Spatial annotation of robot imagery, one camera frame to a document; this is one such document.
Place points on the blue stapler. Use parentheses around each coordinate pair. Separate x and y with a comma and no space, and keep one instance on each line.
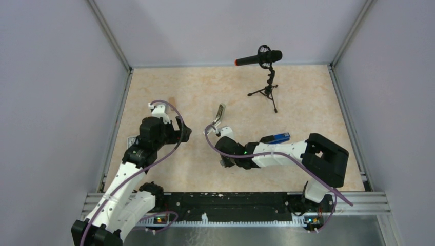
(275,139)

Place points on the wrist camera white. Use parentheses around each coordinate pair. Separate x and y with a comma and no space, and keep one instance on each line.
(226,131)
(159,111)

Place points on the small brown staple box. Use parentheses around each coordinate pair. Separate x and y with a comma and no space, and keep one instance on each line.
(172,101)

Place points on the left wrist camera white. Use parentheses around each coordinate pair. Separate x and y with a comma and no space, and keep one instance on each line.
(159,111)

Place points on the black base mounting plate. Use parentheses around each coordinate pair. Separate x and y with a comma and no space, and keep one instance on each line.
(240,206)

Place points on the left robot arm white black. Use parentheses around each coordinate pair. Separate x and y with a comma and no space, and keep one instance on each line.
(116,214)

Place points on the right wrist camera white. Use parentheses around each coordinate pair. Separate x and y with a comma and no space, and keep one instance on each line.
(226,131)

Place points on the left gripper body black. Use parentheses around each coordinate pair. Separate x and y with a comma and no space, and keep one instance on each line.
(169,135)

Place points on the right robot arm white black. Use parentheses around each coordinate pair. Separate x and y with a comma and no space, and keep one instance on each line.
(323,160)

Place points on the black microphone orange tip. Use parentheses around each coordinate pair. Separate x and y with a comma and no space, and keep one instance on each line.
(258,58)

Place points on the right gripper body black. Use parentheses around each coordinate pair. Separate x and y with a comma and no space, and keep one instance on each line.
(229,162)

